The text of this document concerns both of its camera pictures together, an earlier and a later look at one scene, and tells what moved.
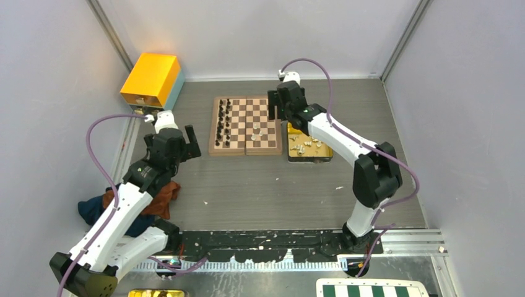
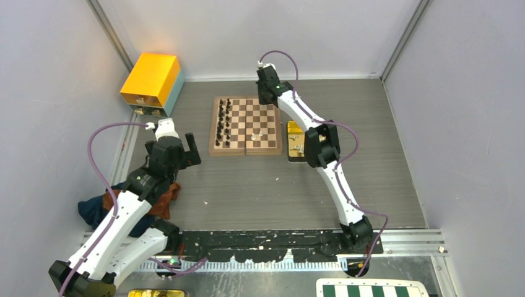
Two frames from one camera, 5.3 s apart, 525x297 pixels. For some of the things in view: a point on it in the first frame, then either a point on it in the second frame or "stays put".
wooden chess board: (241, 125) stays put
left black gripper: (192, 150) stays put
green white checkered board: (371, 288) stays put
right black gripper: (273, 96) to (261, 101)
